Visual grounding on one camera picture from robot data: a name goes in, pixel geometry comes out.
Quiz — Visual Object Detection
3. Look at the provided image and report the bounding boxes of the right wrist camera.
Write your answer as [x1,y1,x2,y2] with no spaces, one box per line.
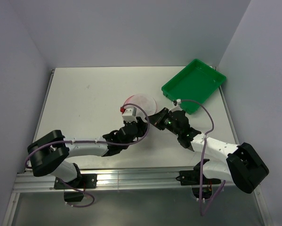
[173,99,181,106]

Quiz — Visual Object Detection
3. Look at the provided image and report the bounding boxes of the aluminium frame rail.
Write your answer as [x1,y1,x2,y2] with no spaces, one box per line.
[12,164,260,191]

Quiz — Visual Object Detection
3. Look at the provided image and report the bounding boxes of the green plastic tray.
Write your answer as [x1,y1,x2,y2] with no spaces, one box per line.
[161,59,226,115]

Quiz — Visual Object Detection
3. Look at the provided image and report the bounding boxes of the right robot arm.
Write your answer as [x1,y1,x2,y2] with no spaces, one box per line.
[149,108,269,194]

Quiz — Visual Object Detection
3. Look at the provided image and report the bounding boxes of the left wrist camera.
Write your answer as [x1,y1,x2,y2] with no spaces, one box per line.
[120,106,137,123]

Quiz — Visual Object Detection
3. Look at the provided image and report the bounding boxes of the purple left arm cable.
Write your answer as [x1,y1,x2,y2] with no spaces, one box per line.
[24,105,150,208]

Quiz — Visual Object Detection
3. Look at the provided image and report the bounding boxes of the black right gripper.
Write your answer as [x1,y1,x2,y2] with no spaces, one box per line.
[145,107,180,137]

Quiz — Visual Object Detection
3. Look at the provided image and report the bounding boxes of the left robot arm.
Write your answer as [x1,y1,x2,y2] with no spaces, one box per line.
[25,117,149,188]

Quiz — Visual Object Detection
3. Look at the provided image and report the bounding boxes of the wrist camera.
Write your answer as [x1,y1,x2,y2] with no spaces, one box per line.
[120,106,137,123]
[173,99,181,106]

